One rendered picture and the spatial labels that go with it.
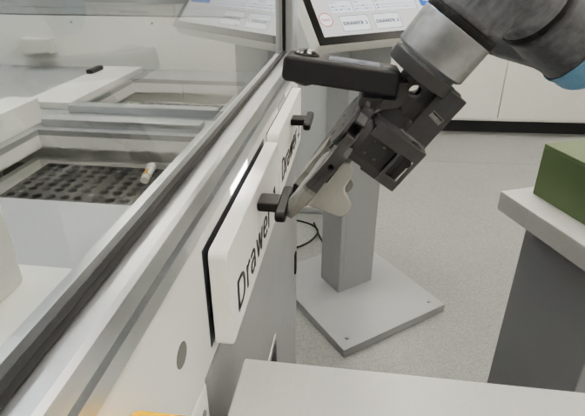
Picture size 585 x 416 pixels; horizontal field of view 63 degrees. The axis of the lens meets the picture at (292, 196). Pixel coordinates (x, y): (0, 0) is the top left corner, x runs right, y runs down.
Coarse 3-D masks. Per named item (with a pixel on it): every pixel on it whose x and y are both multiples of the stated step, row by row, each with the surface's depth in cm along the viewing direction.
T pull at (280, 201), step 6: (288, 186) 58; (282, 192) 57; (288, 192) 56; (264, 198) 55; (270, 198) 55; (276, 198) 55; (282, 198) 55; (288, 198) 55; (258, 204) 54; (264, 204) 54; (270, 204) 54; (276, 204) 54; (282, 204) 54; (258, 210) 55; (264, 210) 55; (270, 210) 55; (276, 210) 53; (282, 210) 53; (276, 216) 52; (282, 216) 52; (282, 222) 53
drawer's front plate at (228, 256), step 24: (264, 144) 66; (264, 168) 59; (240, 192) 53; (264, 192) 59; (240, 216) 48; (264, 216) 60; (216, 240) 44; (240, 240) 47; (264, 240) 61; (216, 264) 43; (240, 264) 48; (216, 288) 44; (240, 288) 49; (216, 312) 45; (240, 312) 49; (216, 336) 46
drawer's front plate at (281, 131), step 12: (288, 96) 89; (300, 96) 96; (288, 108) 82; (300, 108) 97; (276, 120) 76; (288, 120) 80; (276, 132) 71; (288, 132) 81; (300, 132) 100; (288, 144) 82; (288, 168) 84
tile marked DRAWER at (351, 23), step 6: (342, 18) 126; (348, 18) 126; (354, 18) 127; (360, 18) 128; (366, 18) 129; (342, 24) 125; (348, 24) 126; (354, 24) 127; (360, 24) 128; (366, 24) 128; (348, 30) 125; (354, 30) 126
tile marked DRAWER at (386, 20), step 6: (390, 12) 133; (396, 12) 134; (378, 18) 131; (384, 18) 132; (390, 18) 133; (396, 18) 134; (378, 24) 130; (384, 24) 131; (390, 24) 132; (396, 24) 133; (402, 24) 134
